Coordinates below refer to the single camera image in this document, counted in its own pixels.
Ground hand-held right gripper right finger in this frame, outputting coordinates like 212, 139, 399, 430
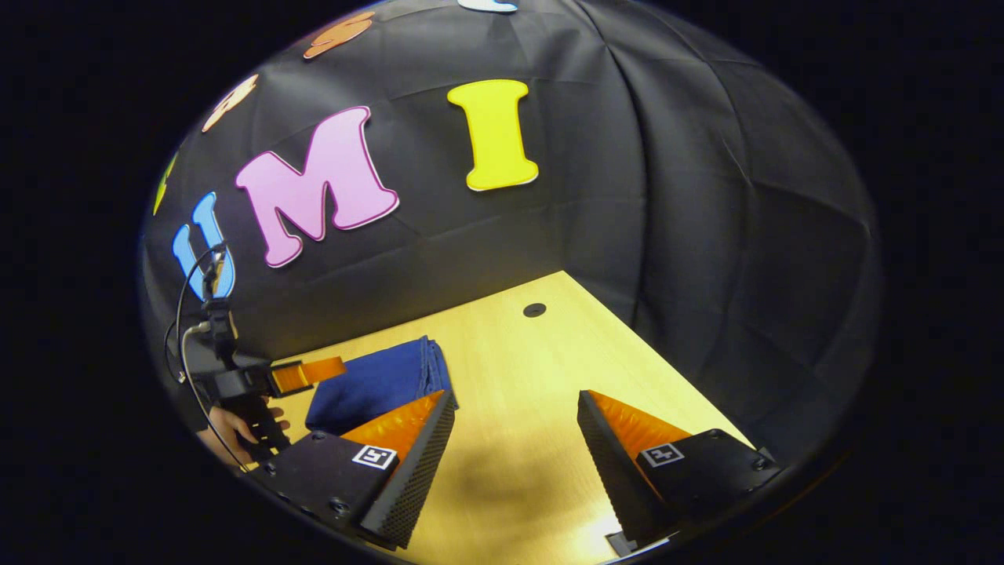
577, 389, 783, 555

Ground thin black cable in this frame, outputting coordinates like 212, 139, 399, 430
162, 242, 249, 472

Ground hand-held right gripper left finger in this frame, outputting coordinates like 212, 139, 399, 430
257, 390, 460, 551

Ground blue denim jeans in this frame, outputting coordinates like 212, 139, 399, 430
304, 336, 457, 437

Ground black backdrop cloth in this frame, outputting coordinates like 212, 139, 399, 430
140, 0, 883, 472

